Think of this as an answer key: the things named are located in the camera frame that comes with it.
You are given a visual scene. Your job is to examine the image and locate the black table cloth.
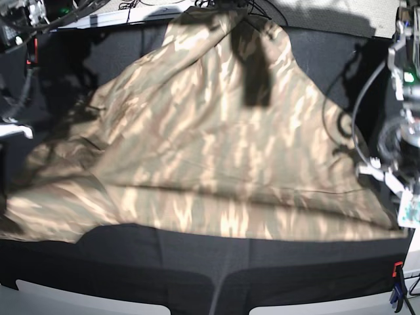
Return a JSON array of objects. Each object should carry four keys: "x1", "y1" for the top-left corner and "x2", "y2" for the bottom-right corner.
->
[{"x1": 1, "y1": 24, "x2": 414, "y2": 314}]

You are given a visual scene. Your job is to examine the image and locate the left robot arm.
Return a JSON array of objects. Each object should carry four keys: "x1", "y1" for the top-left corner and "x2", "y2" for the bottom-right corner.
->
[{"x1": 352, "y1": 1, "x2": 419, "y2": 201}]

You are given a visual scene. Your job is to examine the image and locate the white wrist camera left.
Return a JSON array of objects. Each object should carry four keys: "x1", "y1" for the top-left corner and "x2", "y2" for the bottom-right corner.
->
[{"x1": 398, "y1": 190, "x2": 419, "y2": 229}]

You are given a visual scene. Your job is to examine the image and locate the camouflage t-shirt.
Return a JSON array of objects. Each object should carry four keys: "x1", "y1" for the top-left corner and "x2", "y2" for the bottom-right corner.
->
[{"x1": 1, "y1": 7, "x2": 408, "y2": 243}]

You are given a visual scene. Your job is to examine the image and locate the blue clamp bottom right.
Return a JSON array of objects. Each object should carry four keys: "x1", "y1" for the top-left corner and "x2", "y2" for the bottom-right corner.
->
[{"x1": 389, "y1": 261, "x2": 408, "y2": 313}]

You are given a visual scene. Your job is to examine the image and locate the red black clamp left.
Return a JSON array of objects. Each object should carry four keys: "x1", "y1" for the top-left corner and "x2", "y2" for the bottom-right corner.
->
[{"x1": 26, "y1": 37, "x2": 38, "y2": 66}]

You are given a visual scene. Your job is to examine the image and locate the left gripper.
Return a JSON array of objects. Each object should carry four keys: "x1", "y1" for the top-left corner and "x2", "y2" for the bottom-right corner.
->
[{"x1": 357, "y1": 157, "x2": 413, "y2": 199}]

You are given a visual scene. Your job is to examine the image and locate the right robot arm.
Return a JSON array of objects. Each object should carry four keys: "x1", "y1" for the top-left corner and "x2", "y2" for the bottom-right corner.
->
[{"x1": 1, "y1": 1, "x2": 65, "y2": 142}]

